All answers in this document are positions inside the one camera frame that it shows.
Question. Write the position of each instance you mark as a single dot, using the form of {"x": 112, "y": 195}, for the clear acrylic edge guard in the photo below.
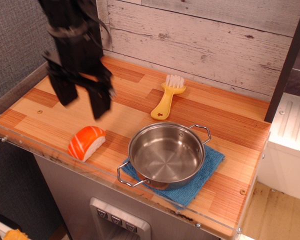
{"x": 218, "y": 207}

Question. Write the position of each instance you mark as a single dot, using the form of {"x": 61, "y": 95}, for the blue folded cloth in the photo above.
{"x": 184, "y": 195}

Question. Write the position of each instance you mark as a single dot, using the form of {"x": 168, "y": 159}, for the silver dispenser panel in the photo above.
{"x": 112, "y": 223}

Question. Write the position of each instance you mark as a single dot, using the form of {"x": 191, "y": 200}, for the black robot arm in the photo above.
{"x": 64, "y": 13}

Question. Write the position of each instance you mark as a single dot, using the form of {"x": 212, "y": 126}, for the yellow dish brush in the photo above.
{"x": 173, "y": 85}

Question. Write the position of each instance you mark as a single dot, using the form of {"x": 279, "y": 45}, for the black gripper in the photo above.
{"x": 79, "y": 50}

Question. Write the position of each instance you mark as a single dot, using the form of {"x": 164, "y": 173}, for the stainless steel pot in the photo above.
{"x": 165, "y": 155}

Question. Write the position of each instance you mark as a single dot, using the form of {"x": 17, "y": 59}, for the dark right shelf post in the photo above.
{"x": 284, "y": 76}

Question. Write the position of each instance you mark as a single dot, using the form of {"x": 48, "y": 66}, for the yellow object at corner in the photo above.
{"x": 15, "y": 234}

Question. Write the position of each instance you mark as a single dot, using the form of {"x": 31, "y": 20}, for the salmon nigiri sushi toy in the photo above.
{"x": 85, "y": 142}

